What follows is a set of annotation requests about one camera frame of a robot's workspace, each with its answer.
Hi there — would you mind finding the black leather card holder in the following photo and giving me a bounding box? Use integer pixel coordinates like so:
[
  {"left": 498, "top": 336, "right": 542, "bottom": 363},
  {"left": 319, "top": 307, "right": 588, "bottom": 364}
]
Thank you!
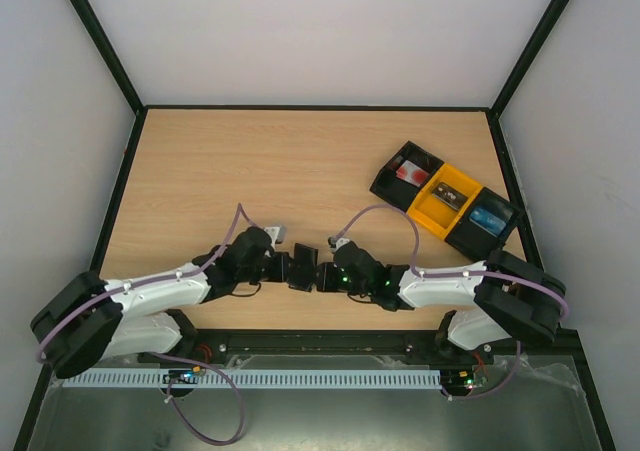
[{"left": 287, "top": 243, "right": 318, "bottom": 292}]

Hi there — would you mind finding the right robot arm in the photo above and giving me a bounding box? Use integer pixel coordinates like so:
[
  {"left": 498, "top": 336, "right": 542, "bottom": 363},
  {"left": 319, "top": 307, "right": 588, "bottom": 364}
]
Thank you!
[{"left": 315, "top": 239, "right": 569, "bottom": 363}]

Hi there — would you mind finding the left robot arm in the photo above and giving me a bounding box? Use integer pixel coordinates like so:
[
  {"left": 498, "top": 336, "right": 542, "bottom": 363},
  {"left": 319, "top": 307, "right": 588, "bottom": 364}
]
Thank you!
[{"left": 30, "top": 226, "right": 288, "bottom": 379}]

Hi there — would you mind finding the black bin with red card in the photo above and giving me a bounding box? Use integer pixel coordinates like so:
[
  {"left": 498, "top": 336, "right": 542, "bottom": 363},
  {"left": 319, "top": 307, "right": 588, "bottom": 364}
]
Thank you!
[{"left": 370, "top": 141, "right": 444, "bottom": 211}]

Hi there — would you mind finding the red white card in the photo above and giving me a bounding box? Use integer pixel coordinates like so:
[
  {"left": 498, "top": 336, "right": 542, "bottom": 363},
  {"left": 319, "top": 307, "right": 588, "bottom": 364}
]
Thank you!
[{"left": 396, "top": 160, "right": 430, "bottom": 188}]

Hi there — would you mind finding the black card in yellow bin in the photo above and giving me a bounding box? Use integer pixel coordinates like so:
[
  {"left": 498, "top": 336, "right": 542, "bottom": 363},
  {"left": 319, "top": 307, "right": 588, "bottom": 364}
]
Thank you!
[{"left": 432, "top": 182, "right": 468, "bottom": 211}]

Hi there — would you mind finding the black bin with blue card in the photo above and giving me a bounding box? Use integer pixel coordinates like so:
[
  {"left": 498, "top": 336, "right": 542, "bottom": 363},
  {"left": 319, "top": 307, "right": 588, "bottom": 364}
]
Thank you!
[{"left": 444, "top": 187, "right": 523, "bottom": 261}]

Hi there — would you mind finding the blue card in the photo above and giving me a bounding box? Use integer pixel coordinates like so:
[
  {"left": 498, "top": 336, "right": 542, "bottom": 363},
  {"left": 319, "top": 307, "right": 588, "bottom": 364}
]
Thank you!
[{"left": 469, "top": 206, "right": 507, "bottom": 237}]

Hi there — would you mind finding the yellow bin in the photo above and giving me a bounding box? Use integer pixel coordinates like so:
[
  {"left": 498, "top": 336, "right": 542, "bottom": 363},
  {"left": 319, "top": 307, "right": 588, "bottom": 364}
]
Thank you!
[{"left": 407, "top": 163, "right": 483, "bottom": 240}]

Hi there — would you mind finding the metal tray sheet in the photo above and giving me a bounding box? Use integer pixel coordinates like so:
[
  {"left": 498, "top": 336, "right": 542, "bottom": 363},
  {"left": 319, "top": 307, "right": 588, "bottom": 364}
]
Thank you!
[{"left": 29, "top": 356, "right": 600, "bottom": 450}]

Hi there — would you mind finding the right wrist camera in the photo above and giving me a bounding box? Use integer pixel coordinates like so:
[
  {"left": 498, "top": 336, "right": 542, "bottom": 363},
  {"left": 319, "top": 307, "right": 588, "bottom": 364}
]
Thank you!
[{"left": 328, "top": 236, "right": 350, "bottom": 253}]

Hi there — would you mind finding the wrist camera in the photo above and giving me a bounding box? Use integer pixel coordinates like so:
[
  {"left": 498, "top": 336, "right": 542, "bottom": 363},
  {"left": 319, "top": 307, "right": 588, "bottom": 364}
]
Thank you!
[
  {"left": 328, "top": 236, "right": 350, "bottom": 253},
  {"left": 263, "top": 225, "right": 287, "bottom": 246}
]

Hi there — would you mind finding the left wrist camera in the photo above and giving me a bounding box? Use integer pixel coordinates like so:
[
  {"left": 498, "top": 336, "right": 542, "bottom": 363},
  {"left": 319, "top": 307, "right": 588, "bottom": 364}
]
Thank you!
[{"left": 263, "top": 225, "right": 287, "bottom": 246}]

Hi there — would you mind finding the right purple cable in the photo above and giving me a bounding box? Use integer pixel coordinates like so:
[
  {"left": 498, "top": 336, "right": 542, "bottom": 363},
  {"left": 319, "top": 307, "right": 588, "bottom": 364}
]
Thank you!
[{"left": 327, "top": 203, "right": 571, "bottom": 403}]

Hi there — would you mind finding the grey slotted cable duct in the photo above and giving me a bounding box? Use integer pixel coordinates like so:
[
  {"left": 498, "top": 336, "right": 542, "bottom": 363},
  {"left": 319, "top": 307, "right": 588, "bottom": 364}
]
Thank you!
[{"left": 62, "top": 368, "right": 441, "bottom": 390}]

